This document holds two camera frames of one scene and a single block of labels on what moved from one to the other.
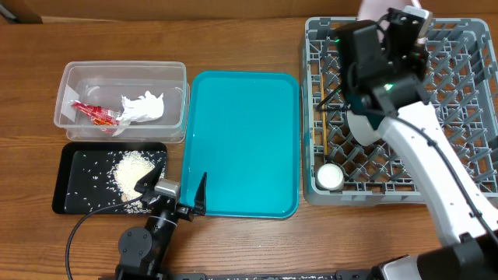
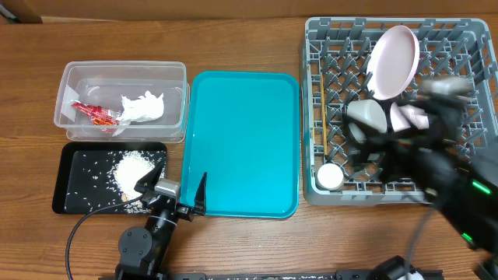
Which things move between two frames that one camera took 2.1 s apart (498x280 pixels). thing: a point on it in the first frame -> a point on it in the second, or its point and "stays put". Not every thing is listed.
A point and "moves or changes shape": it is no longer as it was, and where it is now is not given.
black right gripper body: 416,54 -> 426,152
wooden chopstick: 324,114 stays put
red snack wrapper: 99,115 stays put
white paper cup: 330,176 stays put
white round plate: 374,9 moves or changes shape
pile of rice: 129,169 stays put
